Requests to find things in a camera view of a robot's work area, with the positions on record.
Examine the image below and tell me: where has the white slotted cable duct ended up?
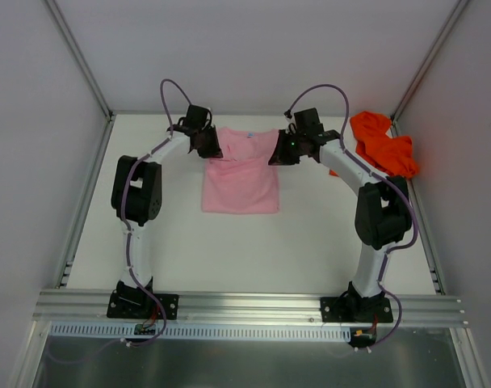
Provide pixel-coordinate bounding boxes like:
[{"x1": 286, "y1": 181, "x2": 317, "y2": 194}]
[{"x1": 49, "y1": 322, "x2": 351, "y2": 344}]

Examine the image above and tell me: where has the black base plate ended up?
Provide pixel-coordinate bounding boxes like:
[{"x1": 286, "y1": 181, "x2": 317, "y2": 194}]
[
  {"x1": 106, "y1": 289, "x2": 179, "y2": 320},
  {"x1": 320, "y1": 296, "x2": 393, "y2": 323}
]

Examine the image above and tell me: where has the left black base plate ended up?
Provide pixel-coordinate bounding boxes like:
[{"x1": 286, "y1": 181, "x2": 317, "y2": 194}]
[{"x1": 106, "y1": 289, "x2": 179, "y2": 320}]

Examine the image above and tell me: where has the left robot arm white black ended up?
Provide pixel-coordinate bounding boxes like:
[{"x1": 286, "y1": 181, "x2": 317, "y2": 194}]
[{"x1": 111, "y1": 104, "x2": 222, "y2": 318}]

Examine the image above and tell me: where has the orange t shirt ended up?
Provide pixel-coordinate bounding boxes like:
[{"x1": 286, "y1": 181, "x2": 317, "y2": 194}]
[{"x1": 346, "y1": 111, "x2": 420, "y2": 179}]

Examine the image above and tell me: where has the left aluminium frame post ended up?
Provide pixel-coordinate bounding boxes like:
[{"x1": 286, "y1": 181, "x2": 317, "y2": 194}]
[{"x1": 42, "y1": 0, "x2": 112, "y2": 120}]

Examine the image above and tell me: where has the aluminium frame post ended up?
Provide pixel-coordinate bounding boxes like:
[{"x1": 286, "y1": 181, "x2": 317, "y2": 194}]
[
  {"x1": 42, "y1": 0, "x2": 112, "y2": 120},
  {"x1": 391, "y1": 0, "x2": 472, "y2": 121}
]

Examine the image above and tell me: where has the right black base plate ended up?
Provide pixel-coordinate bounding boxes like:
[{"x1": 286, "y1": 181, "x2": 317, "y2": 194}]
[{"x1": 320, "y1": 296, "x2": 393, "y2": 323}]

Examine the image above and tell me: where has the aluminium mounting rail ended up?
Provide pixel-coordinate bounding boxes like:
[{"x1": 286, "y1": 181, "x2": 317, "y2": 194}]
[{"x1": 32, "y1": 289, "x2": 469, "y2": 327}]

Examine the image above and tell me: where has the pink t shirt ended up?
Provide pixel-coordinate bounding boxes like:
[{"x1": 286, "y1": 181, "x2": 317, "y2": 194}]
[{"x1": 201, "y1": 127, "x2": 279, "y2": 215}]

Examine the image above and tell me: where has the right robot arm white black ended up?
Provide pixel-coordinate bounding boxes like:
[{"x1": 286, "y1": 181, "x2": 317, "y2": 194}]
[{"x1": 269, "y1": 108, "x2": 413, "y2": 323}]

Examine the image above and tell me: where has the right aluminium frame post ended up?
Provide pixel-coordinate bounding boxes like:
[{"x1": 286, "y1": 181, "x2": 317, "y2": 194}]
[{"x1": 391, "y1": 0, "x2": 472, "y2": 121}]

